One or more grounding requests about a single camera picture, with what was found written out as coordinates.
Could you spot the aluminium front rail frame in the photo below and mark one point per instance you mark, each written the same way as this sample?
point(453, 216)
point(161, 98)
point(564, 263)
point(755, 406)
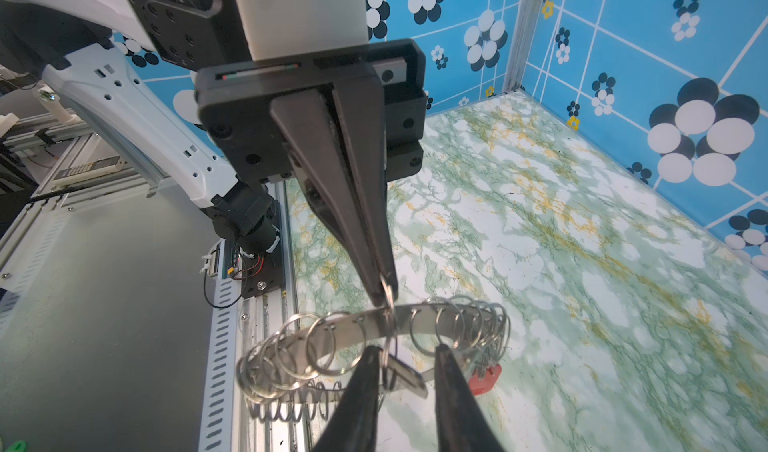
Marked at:
point(120, 325)

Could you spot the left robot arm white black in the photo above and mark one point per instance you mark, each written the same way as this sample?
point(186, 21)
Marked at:
point(131, 66)

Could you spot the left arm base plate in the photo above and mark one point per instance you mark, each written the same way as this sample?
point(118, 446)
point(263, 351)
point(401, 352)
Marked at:
point(257, 274)

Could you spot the right aluminium corner post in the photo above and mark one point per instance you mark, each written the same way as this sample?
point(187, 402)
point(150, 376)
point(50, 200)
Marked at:
point(527, 16)

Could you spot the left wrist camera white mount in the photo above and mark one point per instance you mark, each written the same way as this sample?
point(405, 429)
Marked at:
point(278, 28)

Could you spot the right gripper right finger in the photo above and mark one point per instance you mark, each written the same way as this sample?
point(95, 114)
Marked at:
point(461, 425)

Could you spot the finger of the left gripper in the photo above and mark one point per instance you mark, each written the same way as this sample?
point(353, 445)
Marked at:
point(312, 143)
point(359, 104)

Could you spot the red key tag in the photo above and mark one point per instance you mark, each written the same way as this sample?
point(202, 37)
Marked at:
point(483, 380)

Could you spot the metal keyring disc with rings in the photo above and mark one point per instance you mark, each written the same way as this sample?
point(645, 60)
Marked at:
point(298, 371)

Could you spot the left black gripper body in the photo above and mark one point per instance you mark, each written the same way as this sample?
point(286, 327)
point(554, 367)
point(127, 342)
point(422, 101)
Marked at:
point(234, 105)

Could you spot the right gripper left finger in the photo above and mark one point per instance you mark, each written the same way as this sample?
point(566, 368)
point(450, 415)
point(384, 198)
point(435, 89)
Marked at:
point(353, 425)

